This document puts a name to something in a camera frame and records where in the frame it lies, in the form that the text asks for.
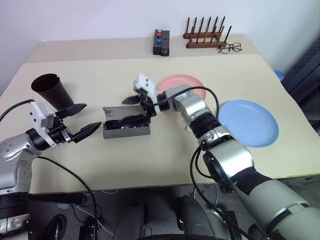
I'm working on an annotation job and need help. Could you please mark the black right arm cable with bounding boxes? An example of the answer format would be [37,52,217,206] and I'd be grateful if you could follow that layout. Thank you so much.
[152,85,251,240]

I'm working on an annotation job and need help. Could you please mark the blue plastic plate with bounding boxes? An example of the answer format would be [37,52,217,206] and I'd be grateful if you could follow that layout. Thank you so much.
[218,99,280,149]

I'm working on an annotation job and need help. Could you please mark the black slatted cabinet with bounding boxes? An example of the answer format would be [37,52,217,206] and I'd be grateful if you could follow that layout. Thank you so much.
[284,37,320,137]

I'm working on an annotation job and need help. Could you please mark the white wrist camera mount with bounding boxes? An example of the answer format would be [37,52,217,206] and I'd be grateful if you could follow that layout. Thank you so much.
[133,72,163,116]
[28,100,55,131]

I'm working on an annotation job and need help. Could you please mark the dark brown paper cup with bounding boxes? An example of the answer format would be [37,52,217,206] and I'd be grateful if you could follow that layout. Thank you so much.
[30,73,75,111]

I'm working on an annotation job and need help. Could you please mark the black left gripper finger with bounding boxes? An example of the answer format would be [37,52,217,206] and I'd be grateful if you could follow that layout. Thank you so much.
[72,121,102,144]
[55,102,88,121]

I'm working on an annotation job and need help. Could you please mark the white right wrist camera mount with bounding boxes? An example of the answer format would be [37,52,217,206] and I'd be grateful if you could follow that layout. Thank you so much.
[133,72,163,116]

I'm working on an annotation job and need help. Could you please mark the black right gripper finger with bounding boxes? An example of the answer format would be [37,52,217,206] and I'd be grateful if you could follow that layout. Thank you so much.
[141,107,154,124]
[121,95,141,106]

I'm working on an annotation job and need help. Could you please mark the dark rounded shape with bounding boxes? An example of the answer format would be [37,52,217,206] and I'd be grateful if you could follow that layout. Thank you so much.
[46,214,69,240]
[175,195,227,240]

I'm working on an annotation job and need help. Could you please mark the pink plastic plate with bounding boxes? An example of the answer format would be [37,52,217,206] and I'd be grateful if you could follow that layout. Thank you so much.
[156,73,207,102]

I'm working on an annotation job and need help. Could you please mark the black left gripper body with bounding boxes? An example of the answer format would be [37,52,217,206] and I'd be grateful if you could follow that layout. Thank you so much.
[46,114,76,145]

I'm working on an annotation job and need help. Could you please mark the black eyeglasses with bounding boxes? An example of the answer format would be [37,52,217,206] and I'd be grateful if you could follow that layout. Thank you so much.
[105,113,151,130]

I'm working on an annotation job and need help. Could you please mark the brown wooden peg rack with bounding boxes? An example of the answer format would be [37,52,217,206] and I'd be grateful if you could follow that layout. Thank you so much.
[182,16,233,50]

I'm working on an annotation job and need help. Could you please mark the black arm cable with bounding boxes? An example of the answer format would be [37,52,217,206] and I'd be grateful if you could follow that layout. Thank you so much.
[0,99,100,227]
[152,85,251,240]

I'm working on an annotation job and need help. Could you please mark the black button box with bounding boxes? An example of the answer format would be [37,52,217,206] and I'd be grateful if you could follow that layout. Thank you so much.
[152,29,172,57]

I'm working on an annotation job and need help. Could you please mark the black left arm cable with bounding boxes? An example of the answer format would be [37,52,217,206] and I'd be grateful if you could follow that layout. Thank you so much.
[0,99,100,227]

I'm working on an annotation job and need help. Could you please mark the thin-framed open eyeglasses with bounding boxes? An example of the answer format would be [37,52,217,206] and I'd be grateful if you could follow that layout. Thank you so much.
[217,42,243,55]

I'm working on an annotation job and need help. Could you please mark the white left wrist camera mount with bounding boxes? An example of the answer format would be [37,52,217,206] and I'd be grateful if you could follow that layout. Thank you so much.
[28,100,55,131]

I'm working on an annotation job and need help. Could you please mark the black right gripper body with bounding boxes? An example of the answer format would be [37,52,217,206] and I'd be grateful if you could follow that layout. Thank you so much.
[137,88,159,115]

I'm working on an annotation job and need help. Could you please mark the grey glasses case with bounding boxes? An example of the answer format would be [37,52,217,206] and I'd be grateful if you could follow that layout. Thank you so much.
[101,104,152,140]

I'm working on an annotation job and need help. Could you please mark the black bar under table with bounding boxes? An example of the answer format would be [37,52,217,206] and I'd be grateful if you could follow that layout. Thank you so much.
[26,192,87,206]

